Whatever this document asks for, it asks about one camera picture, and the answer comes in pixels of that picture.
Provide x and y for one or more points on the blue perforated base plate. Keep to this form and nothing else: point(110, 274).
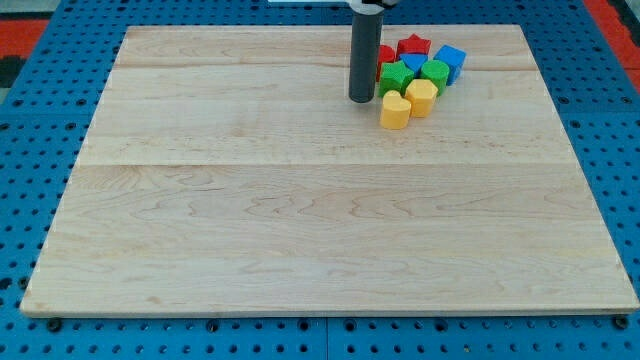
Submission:
point(49, 107)

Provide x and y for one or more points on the red star block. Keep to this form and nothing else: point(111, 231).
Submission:
point(413, 44)

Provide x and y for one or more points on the red round block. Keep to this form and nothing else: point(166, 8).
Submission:
point(386, 54)

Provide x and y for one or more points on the green star block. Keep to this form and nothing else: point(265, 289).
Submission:
point(394, 76)

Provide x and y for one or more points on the blue heart block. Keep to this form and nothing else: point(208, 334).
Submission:
point(414, 62)

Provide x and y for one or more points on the yellow hexagon block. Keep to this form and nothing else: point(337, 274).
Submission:
point(422, 94)

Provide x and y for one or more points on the green cylinder block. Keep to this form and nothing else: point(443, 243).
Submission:
point(437, 72)

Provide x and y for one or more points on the blue cube block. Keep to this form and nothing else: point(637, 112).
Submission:
point(454, 58)

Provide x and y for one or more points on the light wooden board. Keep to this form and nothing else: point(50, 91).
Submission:
point(226, 173)

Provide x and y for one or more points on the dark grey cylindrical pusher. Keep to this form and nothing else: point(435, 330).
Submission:
point(365, 42)

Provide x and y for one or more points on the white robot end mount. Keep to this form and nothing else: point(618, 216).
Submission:
point(371, 6)

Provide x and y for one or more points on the yellow heart block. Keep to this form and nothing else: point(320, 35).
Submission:
point(395, 111)

